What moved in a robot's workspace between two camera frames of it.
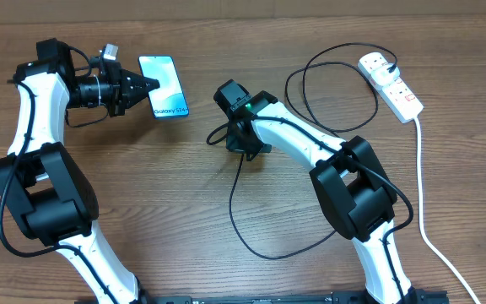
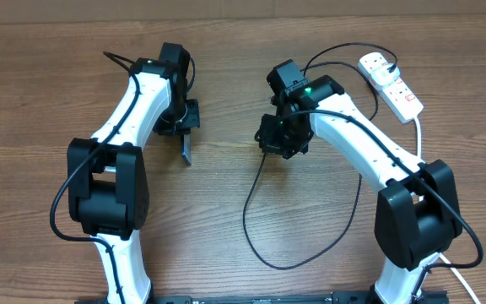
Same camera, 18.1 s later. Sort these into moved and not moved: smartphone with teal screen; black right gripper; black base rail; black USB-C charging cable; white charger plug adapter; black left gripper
Moved: black USB-C charging cable; black right gripper; smartphone with teal screen; black left gripper
Not moved: black base rail; white charger plug adapter
